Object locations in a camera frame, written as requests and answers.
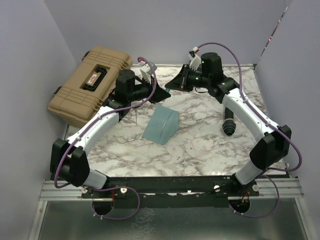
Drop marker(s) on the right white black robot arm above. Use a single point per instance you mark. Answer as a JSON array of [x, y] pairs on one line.
[[272, 140]]

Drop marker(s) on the tan plastic tool case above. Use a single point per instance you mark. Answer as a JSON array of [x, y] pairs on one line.
[[80, 98]]

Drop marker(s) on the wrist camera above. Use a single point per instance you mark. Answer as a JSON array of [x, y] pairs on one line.
[[195, 60], [146, 70]]

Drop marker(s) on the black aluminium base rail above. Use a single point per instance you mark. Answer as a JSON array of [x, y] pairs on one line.
[[175, 192]]

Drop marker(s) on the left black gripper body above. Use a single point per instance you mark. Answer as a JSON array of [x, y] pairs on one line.
[[146, 88]]

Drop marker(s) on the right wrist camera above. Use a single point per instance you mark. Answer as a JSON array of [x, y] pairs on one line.
[[195, 60]]

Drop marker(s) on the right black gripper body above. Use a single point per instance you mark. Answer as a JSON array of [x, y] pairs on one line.
[[190, 79]]

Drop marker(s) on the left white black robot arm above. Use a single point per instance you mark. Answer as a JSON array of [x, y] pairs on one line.
[[69, 160]]

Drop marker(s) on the teal paper envelope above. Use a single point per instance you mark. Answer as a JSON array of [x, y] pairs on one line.
[[154, 130]]

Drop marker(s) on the yellow handled thin screwdriver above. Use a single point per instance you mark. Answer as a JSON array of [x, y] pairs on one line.
[[136, 115]]

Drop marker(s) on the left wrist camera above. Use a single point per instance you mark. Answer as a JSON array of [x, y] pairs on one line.
[[146, 70]]

